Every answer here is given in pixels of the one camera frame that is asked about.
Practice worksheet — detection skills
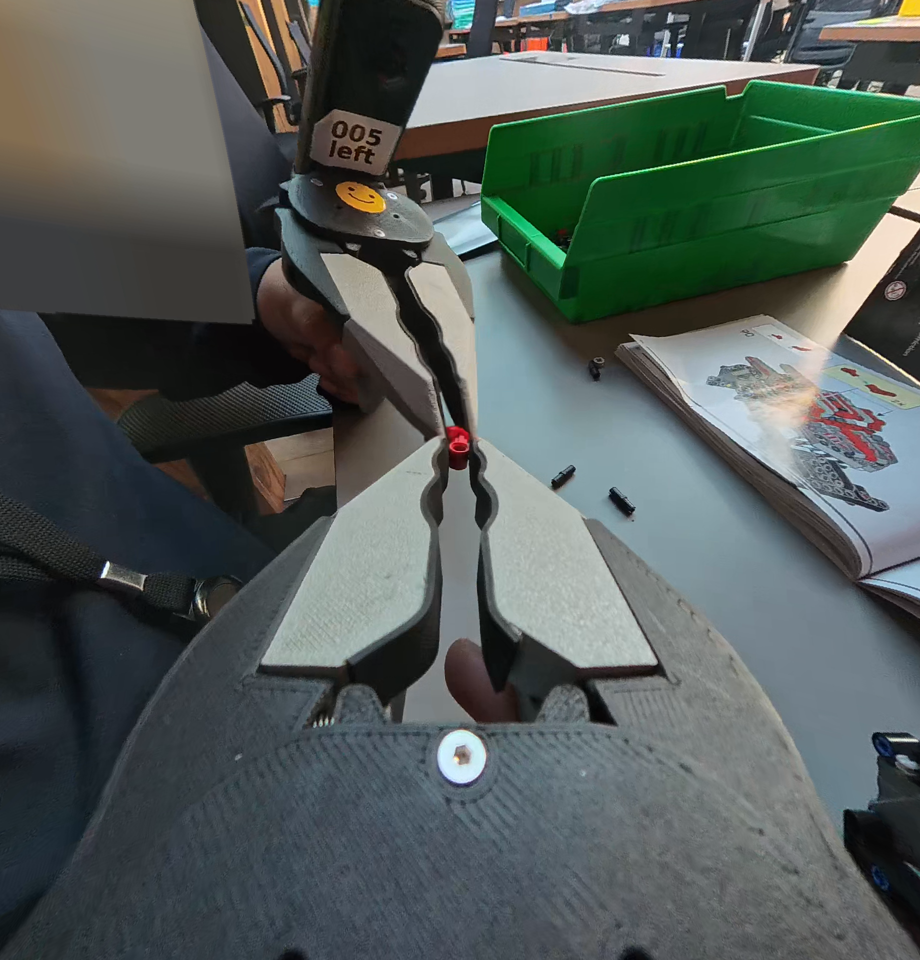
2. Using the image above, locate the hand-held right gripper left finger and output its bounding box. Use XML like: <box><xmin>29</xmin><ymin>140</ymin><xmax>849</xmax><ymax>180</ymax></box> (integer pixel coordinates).
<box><xmin>259</xmin><ymin>437</ymin><xmax>451</xmax><ymax>706</ymax></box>

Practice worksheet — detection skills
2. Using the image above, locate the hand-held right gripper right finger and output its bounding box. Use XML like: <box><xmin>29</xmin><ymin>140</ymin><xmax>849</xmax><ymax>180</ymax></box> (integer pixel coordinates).
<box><xmin>469</xmin><ymin>437</ymin><xmax>661</xmax><ymax>723</ymax></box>

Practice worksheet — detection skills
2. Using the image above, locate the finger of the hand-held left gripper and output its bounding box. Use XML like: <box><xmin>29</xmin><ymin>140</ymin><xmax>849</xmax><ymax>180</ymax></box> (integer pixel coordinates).
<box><xmin>321</xmin><ymin>251</ymin><xmax>451</xmax><ymax>441</ymax></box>
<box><xmin>406</xmin><ymin>232</ymin><xmax>479</xmax><ymax>444</ymax></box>

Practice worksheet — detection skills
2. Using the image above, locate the person's left forearm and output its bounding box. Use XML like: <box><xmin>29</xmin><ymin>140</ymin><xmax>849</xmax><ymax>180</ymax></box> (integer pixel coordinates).
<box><xmin>43</xmin><ymin>246</ymin><xmax>328</xmax><ymax>402</ymax></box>

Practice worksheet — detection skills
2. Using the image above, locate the lego instruction booklet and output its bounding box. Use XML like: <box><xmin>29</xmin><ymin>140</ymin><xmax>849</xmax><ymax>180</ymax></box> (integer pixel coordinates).
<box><xmin>616</xmin><ymin>313</ymin><xmax>920</xmax><ymax>633</ymax></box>

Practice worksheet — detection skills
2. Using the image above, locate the black lego vehicle model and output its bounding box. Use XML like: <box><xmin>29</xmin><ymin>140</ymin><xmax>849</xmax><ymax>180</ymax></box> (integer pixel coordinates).
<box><xmin>842</xmin><ymin>731</ymin><xmax>920</xmax><ymax>942</ymax></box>

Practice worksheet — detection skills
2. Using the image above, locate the person's left hand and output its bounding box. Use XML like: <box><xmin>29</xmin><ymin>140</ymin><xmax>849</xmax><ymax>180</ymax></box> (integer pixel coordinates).
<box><xmin>256</xmin><ymin>258</ymin><xmax>365</xmax><ymax>406</ymax></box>

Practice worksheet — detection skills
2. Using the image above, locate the person's right hand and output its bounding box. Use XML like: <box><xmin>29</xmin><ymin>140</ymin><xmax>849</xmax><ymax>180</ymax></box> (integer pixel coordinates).
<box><xmin>443</xmin><ymin>637</ymin><xmax>523</xmax><ymax>725</ymax></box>

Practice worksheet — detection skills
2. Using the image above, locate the black flat board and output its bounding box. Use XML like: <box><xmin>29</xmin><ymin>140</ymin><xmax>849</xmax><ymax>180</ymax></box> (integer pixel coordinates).
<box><xmin>430</xmin><ymin>201</ymin><xmax>500</xmax><ymax>261</ymax></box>

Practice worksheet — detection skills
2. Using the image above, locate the black office chair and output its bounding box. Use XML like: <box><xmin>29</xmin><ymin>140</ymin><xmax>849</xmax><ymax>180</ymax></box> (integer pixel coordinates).
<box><xmin>235</xmin><ymin>0</ymin><xmax>315</xmax><ymax>135</ymax></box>

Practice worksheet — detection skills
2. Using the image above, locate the grey mesh office chair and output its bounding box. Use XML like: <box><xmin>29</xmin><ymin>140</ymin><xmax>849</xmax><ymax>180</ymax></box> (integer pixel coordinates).
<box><xmin>118</xmin><ymin>373</ymin><xmax>337</xmax><ymax>526</ymax></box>

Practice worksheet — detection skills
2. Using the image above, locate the grey table with wooden edge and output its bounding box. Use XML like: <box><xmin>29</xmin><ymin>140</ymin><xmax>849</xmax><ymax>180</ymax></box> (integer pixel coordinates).
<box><xmin>394</xmin><ymin>51</ymin><xmax>821</xmax><ymax>200</ymax></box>

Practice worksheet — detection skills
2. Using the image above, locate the green plastic storage bin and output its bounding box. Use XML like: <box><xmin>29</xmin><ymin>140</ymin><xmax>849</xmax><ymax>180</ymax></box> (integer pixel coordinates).
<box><xmin>480</xmin><ymin>78</ymin><xmax>920</xmax><ymax>325</ymax></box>

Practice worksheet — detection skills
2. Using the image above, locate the person's navy clothed torso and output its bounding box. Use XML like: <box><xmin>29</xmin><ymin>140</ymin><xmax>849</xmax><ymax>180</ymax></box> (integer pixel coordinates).
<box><xmin>0</xmin><ymin>307</ymin><xmax>337</xmax><ymax>960</ymax></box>

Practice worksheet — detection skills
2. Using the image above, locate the black cardboard box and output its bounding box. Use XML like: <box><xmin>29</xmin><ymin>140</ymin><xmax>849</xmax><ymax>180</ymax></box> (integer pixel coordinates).
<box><xmin>842</xmin><ymin>216</ymin><xmax>920</xmax><ymax>393</ymax></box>

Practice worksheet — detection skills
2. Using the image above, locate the wooden desk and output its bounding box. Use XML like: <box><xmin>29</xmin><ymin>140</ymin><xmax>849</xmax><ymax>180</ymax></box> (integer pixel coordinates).
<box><xmin>818</xmin><ymin>13</ymin><xmax>920</xmax><ymax>91</ymax></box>

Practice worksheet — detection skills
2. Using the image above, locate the black lanyard strap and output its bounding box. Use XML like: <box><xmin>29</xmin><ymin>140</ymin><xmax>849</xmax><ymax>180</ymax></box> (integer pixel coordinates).
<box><xmin>0</xmin><ymin>480</ymin><xmax>245</xmax><ymax>625</ymax></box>

